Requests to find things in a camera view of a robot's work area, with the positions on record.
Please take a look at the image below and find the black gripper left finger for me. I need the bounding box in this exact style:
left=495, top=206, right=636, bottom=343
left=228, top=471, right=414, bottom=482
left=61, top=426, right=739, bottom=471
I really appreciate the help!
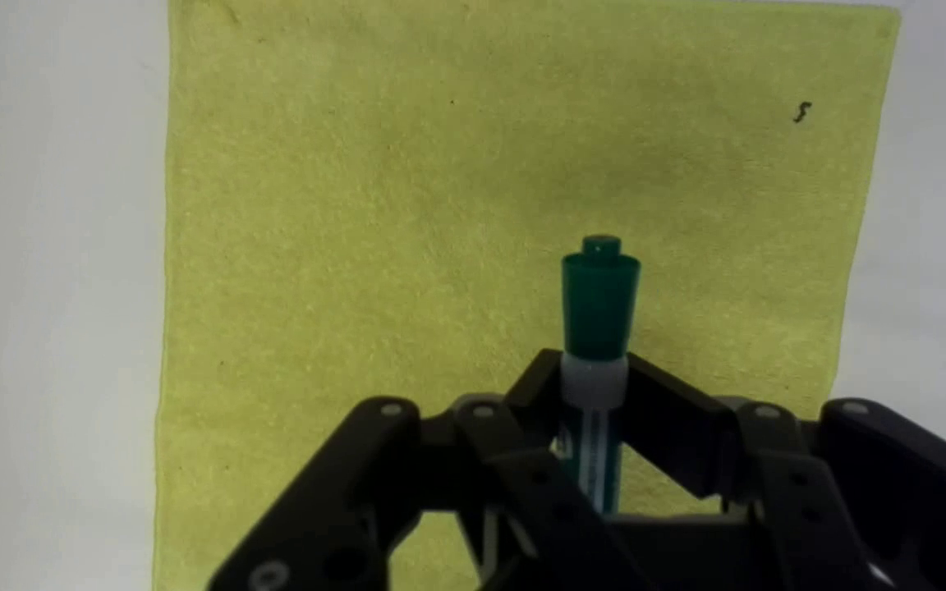
left=206, top=345, right=650, bottom=591

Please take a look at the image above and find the green marker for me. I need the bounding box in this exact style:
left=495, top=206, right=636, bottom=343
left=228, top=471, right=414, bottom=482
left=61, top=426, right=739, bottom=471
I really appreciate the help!
left=557, top=229, right=648, bottom=519

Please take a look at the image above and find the yellow-green towel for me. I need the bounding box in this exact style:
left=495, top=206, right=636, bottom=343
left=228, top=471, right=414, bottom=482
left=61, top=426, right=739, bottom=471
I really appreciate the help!
left=151, top=0, right=906, bottom=591

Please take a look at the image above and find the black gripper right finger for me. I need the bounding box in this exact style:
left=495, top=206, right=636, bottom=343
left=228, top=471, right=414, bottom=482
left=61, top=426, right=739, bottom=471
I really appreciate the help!
left=613, top=351, right=946, bottom=591

